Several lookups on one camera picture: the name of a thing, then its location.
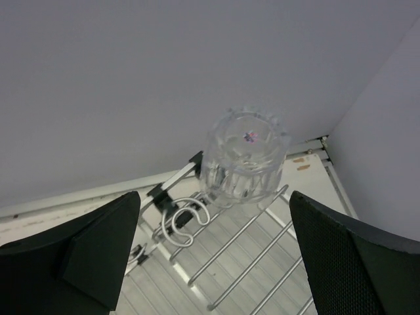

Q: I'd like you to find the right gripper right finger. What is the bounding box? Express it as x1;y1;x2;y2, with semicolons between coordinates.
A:
289;191;419;314

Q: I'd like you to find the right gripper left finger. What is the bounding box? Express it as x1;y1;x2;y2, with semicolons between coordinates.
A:
1;192;140;314

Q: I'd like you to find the clear glass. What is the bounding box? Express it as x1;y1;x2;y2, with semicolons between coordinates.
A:
199;106;291;207

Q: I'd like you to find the metal wire dish rack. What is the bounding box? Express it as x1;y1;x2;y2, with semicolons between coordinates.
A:
116;152;325;314

